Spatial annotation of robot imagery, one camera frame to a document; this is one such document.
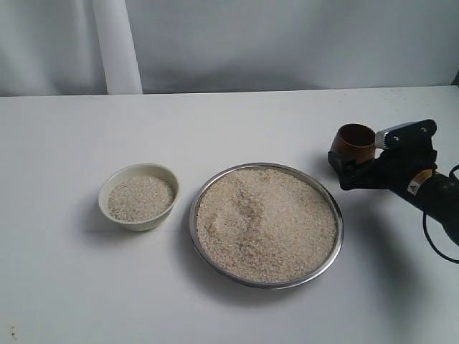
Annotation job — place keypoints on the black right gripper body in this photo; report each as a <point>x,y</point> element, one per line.
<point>398,164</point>

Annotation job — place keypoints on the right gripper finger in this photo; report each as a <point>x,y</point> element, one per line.
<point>405,134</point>
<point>353,175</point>

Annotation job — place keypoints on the brown wooden cup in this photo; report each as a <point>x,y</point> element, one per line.
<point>355,141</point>

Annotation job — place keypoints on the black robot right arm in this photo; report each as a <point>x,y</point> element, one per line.
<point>436,196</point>

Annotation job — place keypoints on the round steel rice tray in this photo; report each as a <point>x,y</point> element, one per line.
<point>266,226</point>

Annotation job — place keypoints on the small cream bowl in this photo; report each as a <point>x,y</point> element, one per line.
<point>139,197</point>

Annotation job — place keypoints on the white backdrop curtain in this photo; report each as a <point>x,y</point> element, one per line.
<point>135,47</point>

